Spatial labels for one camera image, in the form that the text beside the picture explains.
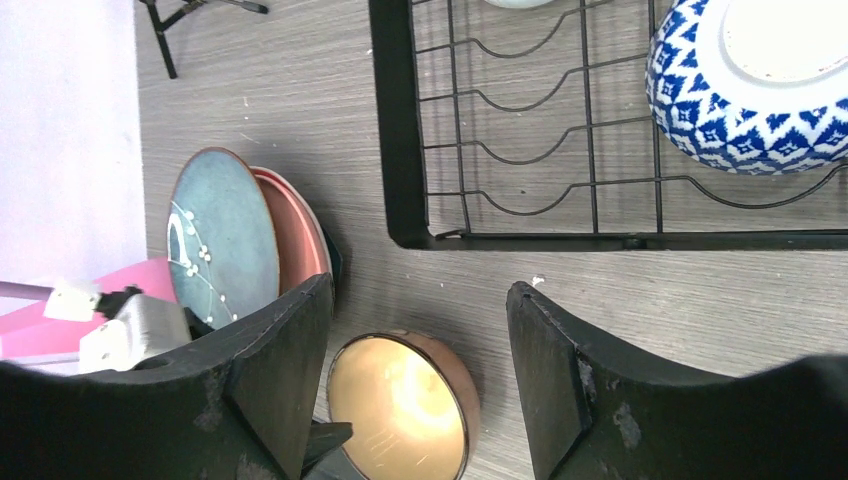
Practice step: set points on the pink cream plate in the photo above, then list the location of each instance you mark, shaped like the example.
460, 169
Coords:
303, 249

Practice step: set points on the light green bowl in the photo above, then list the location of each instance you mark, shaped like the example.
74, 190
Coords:
518, 4

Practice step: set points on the blue floral plate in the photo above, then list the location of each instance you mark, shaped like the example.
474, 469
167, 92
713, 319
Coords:
221, 244

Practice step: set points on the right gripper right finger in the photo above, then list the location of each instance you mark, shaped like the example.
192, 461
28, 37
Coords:
598, 407

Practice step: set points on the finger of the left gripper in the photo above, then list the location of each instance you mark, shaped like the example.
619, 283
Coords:
323, 440

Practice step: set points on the brown speckled bowl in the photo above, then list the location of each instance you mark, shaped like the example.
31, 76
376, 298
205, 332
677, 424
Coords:
412, 404

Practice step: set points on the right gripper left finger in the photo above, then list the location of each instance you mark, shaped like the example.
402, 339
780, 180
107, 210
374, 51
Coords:
236, 403

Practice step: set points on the black wire dish rack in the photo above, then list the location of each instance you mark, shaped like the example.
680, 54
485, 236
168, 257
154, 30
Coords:
529, 130

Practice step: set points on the blue white patterned bowl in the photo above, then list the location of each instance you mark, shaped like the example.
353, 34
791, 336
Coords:
752, 87

